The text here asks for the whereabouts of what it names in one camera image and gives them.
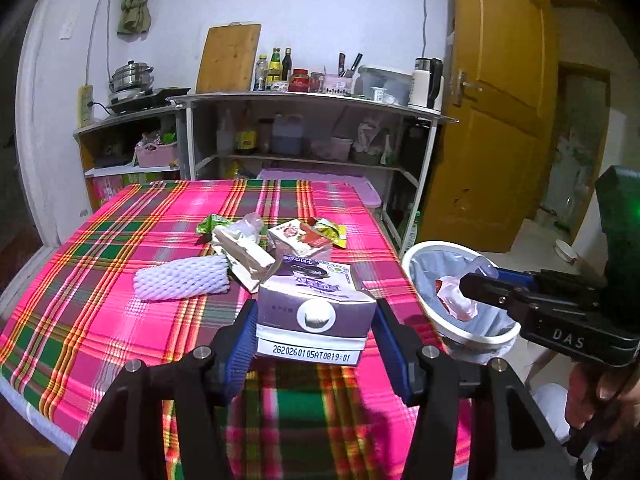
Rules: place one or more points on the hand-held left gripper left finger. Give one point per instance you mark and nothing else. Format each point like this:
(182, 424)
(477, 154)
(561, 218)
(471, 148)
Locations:
(240, 347)

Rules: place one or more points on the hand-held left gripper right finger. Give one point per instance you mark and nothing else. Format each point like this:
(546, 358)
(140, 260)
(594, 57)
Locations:
(396, 357)

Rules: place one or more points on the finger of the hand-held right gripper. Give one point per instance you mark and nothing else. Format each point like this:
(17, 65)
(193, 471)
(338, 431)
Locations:
(515, 275)
(495, 292)

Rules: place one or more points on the red clear plastic wrapper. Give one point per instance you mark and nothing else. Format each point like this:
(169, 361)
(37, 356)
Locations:
(452, 300)

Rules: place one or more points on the grey bin liner bag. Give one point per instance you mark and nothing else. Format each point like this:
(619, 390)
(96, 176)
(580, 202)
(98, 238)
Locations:
(432, 280)

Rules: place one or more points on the purple milk carton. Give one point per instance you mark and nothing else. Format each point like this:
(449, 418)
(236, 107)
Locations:
(310, 310)

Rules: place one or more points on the white plastic bin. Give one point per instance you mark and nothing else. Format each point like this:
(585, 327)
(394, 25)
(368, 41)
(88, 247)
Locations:
(420, 260)

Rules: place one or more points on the yellow red snack packet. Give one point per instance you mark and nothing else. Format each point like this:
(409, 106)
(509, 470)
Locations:
(332, 232)

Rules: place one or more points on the person's right hand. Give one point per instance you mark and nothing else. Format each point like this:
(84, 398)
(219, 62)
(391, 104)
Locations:
(607, 390)

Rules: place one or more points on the white bowl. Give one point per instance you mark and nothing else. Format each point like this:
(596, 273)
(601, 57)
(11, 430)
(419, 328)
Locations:
(566, 251)

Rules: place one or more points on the white foam fruit net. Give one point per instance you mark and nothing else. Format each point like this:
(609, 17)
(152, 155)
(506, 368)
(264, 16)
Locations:
(180, 277)

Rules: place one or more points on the person's leg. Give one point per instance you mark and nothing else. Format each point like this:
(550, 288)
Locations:
(550, 410)

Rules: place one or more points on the beige paper packet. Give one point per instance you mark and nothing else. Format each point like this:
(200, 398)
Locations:
(245, 252)

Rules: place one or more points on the green glass bottle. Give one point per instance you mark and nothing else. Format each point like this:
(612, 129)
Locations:
(411, 230)

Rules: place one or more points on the green crumpled snack wrapper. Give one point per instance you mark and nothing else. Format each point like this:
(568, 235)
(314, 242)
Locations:
(212, 222)

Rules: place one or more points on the yellow wooden door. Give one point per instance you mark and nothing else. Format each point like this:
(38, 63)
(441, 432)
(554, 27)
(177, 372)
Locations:
(500, 135)

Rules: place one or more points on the pink plaid tablecloth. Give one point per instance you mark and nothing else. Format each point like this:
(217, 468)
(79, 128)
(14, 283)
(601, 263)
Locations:
(100, 310)

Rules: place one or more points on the dark thermos flask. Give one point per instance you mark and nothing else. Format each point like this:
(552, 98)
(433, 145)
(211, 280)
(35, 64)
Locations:
(412, 145)

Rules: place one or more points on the large yellow oil bottle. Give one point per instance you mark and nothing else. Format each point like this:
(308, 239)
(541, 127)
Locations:
(240, 170)

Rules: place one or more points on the storage box with purple lid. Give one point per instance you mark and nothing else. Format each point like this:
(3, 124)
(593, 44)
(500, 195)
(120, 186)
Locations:
(320, 182)

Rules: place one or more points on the crumpled plastic bags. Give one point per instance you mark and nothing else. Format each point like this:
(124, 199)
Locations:
(370, 140)

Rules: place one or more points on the colourful cardboard boxes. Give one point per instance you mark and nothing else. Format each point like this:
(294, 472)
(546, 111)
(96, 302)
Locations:
(120, 187)

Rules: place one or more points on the white electric kettle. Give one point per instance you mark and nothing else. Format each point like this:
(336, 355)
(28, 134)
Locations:
(422, 87)

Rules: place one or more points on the pink plastic basket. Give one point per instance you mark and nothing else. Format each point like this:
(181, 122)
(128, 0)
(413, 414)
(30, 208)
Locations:
(157, 155)

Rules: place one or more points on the dark brown jar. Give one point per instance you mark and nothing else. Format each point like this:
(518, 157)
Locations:
(265, 137)

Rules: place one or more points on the pink plastic tub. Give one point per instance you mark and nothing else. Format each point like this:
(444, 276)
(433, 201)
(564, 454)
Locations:
(341, 147)

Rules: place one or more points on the clear plastic bottle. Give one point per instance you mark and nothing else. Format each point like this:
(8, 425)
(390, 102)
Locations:
(226, 135)

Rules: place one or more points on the purple liquid jug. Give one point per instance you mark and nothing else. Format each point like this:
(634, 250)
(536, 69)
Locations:
(287, 137)

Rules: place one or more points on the small white cup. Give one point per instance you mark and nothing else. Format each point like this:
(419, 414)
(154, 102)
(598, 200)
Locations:
(380, 95)

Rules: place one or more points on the clear plastic container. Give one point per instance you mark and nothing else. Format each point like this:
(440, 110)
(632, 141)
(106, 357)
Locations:
(387, 80)

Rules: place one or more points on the metal shelf unit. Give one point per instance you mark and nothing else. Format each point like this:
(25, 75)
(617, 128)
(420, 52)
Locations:
(310, 100)

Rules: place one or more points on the pink knife holder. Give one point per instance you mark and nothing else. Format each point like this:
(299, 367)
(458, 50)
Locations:
(340, 85)

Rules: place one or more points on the wooden side shelf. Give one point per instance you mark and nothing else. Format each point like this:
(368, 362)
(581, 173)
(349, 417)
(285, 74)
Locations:
(115, 120)

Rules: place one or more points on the kitchen knives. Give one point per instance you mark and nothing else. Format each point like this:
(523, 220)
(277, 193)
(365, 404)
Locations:
(350, 65)

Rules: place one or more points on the black stove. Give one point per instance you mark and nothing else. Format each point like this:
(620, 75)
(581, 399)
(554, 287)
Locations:
(145, 97)

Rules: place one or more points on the red lidded jar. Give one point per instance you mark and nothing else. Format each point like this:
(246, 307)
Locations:
(299, 81)

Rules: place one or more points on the clear glass bottle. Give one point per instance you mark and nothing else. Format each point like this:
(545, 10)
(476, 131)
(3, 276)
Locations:
(261, 75)

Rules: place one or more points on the small glass jar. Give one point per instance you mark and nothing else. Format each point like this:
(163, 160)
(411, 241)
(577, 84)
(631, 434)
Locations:
(316, 82)

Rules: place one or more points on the yellow label sauce bottle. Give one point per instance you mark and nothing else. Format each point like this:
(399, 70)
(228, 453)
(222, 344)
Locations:
(274, 70)

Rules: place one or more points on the yellow power strip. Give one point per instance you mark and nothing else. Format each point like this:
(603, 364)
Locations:
(86, 107)

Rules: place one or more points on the dark sauce bottle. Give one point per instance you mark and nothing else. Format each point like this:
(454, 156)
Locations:
(286, 65)

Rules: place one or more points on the wooden cutting board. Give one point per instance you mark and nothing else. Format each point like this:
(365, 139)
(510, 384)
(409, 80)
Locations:
(227, 60)

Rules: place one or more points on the steel pot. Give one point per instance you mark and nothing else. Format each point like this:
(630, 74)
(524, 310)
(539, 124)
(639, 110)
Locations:
(131, 77)

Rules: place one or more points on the white wall switch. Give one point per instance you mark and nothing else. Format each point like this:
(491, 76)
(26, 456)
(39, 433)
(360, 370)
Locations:
(68, 26)

